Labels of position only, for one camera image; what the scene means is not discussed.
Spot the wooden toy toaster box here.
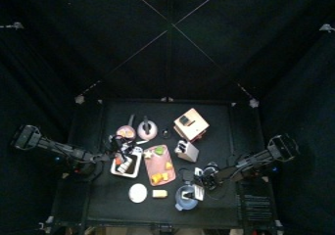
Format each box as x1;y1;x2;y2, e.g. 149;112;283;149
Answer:
173;107;211;143

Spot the pink cutting board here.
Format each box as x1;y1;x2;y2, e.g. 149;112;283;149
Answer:
143;144;178;187

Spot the pink toy frying pan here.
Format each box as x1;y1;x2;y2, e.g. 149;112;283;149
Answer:
115;114;138;142

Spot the wooden toy knife block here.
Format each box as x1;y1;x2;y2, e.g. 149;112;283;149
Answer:
174;139;201;164

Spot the white sushi roll piece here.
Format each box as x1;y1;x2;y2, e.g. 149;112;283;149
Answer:
119;160;134;174

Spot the white round plate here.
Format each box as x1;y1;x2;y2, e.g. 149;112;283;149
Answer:
129;183;150;204

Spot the black printed label sticker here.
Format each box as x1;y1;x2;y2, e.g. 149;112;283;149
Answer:
241;193;275;224

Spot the thin diagonal frame cord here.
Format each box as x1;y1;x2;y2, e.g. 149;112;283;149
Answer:
122;0;255;100
80;0;233;96

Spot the pale yellow toy block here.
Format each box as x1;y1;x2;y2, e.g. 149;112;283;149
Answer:
153;189;169;199

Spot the white rectangular tray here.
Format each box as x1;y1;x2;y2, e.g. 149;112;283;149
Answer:
110;146;145;179

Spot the blue toy bowl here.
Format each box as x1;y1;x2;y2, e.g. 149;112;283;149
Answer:
174;183;202;212

